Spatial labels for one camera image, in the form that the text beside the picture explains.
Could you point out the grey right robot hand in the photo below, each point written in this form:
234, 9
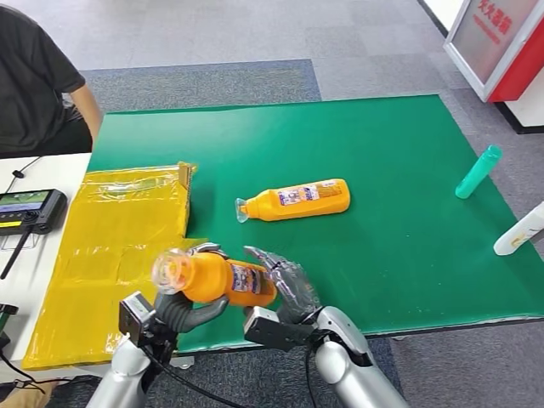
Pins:
293, 290

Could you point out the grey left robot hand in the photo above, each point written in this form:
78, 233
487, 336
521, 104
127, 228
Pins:
178, 315

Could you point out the orange bottle clear cap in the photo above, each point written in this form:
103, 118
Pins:
208, 279
276, 205

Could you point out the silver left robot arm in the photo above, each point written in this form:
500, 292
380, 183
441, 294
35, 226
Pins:
121, 377

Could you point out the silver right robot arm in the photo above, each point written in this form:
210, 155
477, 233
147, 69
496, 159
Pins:
352, 366

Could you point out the person's forearm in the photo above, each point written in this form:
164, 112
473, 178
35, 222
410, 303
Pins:
90, 115

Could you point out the teal plastic bottle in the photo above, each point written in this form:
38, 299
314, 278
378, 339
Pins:
477, 172

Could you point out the white plastic bottle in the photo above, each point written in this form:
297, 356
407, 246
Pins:
518, 231

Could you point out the grey table foot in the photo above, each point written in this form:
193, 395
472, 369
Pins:
183, 362

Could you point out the yellow taped cardboard box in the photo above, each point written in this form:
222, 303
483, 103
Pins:
106, 236

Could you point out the green table mat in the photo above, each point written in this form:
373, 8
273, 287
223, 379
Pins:
382, 157

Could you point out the black controller with screen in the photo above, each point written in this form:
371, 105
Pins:
40, 209

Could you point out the tan brown object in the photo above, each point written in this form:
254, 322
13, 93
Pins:
21, 398

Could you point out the black device at table edge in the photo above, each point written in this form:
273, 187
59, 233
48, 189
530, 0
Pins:
6, 325

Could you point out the person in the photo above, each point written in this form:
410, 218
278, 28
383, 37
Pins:
29, 84

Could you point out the red white sign stand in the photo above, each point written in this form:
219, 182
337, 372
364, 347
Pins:
510, 67

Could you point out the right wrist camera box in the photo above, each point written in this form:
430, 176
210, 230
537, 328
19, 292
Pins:
272, 332

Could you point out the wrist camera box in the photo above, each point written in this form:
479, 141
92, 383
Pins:
136, 318
272, 332

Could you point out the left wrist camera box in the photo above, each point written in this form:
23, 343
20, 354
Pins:
136, 318

